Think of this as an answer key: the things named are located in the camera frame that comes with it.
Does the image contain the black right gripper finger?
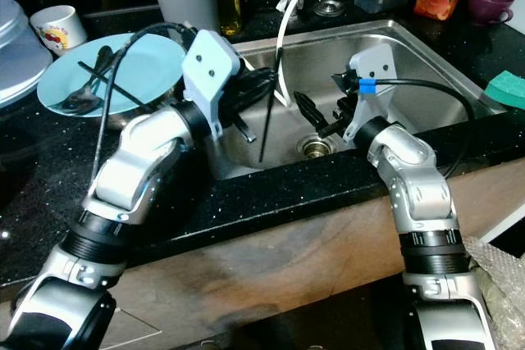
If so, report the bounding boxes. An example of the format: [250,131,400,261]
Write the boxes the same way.
[294,92,341,139]
[331,71,362,101]

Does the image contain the black spoon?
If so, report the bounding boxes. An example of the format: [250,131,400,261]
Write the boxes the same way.
[62,45,114,115]

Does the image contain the steel sink drain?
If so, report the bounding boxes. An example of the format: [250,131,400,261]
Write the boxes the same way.
[298,135,336,160]

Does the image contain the round steel counter fitting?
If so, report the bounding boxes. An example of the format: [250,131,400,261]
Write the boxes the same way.
[313,0,345,18]

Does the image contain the stainless steel sink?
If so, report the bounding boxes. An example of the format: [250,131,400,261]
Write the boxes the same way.
[201,20,508,180]

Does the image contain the light blue plate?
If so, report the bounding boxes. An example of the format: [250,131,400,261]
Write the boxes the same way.
[37,33,188,118]

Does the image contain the brown wooden counter front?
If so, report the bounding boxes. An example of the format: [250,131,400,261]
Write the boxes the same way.
[0,157,525,350]

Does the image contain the green sponge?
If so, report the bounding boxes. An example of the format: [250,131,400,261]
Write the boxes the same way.
[484,71,525,111]

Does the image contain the purple cup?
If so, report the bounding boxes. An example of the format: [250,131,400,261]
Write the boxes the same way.
[468,0,516,25]

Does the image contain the pale grey plate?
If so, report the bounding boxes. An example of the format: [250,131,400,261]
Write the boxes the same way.
[0,26,54,109]

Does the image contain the pale grey bowl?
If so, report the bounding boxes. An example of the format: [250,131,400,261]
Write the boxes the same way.
[0,0,34,43]

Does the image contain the white printed mug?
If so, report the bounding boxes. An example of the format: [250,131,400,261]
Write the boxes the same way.
[31,4,89,57]

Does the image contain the clear bubble wrap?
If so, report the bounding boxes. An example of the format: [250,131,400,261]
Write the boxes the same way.
[463,235,525,350]

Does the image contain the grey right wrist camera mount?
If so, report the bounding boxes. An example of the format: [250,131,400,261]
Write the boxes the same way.
[343,43,400,144]

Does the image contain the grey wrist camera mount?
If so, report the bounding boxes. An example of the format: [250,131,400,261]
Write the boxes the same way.
[182,29,243,139]
[343,43,400,144]

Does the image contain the white hose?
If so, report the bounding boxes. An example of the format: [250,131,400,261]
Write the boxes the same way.
[275,0,336,107]

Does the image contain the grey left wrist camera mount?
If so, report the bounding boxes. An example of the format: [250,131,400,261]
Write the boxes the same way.
[182,29,243,139]

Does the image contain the black blue-taped right arm cable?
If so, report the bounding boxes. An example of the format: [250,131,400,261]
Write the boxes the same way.
[354,77,477,162]

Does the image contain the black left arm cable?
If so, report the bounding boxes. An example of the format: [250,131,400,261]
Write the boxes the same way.
[90,22,202,179]

